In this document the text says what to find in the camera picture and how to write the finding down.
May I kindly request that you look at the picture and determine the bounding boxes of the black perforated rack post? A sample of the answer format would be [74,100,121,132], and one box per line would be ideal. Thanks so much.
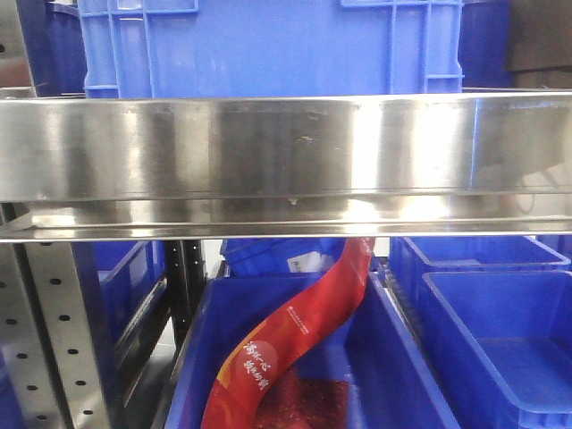
[163,240,206,350]

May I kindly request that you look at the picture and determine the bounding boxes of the large blue crate on shelf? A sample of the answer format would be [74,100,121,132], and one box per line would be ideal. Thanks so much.
[79,1,463,98]

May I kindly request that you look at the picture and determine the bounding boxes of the perforated steel shelf upright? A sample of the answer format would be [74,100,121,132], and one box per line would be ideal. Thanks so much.
[1,242,125,428]

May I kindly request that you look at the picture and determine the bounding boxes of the blue bin left lower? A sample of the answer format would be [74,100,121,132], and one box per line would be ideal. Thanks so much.
[91,240,167,348]

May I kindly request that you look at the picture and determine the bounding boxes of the stainless steel shelf beam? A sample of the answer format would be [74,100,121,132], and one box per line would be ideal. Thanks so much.
[1,91,571,242]

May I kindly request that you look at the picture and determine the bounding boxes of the red printed snack bag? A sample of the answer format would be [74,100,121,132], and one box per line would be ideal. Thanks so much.
[201,238,374,428]

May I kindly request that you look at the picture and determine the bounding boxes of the blue bin centre lower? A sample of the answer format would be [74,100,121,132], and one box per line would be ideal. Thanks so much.
[165,273,459,428]

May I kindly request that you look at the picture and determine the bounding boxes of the blue bin centre rear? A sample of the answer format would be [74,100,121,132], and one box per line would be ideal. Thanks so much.
[220,238,346,277]

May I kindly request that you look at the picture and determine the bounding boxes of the blue bin right rear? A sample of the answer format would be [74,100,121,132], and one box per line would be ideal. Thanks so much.
[389,236,571,308]

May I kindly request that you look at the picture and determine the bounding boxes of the blue bin right front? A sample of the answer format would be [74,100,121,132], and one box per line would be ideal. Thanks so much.
[420,271,571,428]

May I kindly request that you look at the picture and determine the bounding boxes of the blue bin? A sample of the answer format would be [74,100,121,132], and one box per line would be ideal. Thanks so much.
[220,238,346,277]
[389,236,571,308]
[165,273,459,428]
[91,240,167,348]
[420,271,571,428]

